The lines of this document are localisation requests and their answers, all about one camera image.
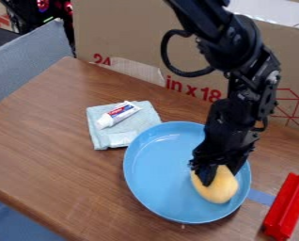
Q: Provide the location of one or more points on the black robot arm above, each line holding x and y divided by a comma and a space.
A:
229, 42

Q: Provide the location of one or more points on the light blue folded cloth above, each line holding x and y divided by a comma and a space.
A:
120, 134

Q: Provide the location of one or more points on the red plastic block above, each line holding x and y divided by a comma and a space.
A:
283, 213

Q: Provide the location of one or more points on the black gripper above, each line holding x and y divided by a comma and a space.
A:
227, 141

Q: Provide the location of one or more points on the black machine with lights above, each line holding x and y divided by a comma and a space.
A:
28, 14

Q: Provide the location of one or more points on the blue tape strip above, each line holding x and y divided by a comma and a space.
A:
260, 197

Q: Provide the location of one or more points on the brown cardboard box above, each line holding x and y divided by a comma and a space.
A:
117, 34

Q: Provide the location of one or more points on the blue plate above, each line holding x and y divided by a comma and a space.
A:
156, 174

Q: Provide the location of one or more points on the yellow ball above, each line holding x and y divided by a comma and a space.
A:
223, 187

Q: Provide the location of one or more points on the white toothpaste tube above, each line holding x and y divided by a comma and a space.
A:
123, 111

